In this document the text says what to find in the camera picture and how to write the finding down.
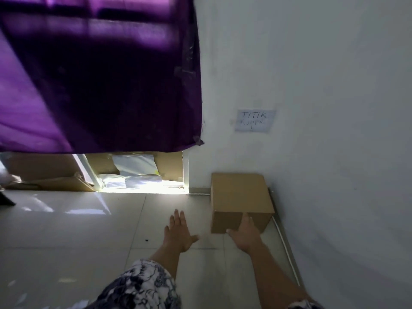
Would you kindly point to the brown cardboard box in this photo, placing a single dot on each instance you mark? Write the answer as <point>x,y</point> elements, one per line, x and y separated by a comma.
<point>45,172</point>
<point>239,196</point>

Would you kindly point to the flattened brown cardboard box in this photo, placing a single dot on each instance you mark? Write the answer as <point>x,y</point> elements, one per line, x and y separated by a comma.
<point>45,172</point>

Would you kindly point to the brown cardboard sheet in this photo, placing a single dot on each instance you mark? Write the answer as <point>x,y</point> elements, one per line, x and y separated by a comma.
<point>169,165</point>
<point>101,164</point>

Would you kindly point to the person's right forearm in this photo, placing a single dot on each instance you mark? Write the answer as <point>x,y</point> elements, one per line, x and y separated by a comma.
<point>276,279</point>

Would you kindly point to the purple curtain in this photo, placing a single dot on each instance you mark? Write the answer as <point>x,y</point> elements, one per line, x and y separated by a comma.
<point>112,77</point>

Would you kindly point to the person's left forearm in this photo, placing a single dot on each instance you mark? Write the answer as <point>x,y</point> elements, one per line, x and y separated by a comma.
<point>167,259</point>

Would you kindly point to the white door frame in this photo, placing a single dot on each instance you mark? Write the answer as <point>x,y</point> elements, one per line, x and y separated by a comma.
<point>87,172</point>
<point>185,172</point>

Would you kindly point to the paper sheet on wall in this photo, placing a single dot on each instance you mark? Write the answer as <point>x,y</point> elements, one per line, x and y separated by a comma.
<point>255,120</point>

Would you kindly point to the person's left hand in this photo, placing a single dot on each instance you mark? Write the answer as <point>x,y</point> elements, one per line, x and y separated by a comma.
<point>178,236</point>

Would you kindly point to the person's right hand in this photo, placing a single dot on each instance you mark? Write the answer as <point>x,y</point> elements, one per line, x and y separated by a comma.
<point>248,236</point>

